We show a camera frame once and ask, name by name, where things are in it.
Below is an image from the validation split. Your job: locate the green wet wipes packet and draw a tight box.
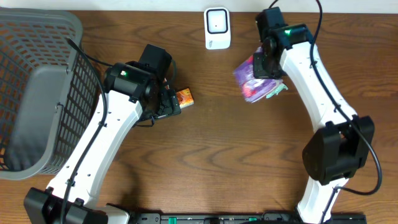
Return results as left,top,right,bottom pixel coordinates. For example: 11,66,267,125
266,83,288,99

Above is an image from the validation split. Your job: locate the orange tissue packet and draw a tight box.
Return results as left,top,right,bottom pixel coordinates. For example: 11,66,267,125
176,88,194,109

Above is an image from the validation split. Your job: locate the purple red snack bag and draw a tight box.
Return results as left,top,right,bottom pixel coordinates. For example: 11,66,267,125
233,56,283,103

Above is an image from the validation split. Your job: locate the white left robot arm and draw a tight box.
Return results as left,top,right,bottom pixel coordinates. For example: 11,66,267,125
24,60,181,223

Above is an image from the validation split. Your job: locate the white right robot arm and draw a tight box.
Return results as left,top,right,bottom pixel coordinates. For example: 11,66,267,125
253,22,374,223

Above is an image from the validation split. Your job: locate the grey plastic mesh basket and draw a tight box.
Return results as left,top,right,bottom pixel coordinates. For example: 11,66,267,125
1,8,98,180

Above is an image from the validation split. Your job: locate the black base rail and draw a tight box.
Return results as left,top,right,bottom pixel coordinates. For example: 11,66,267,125
129,211,368,224

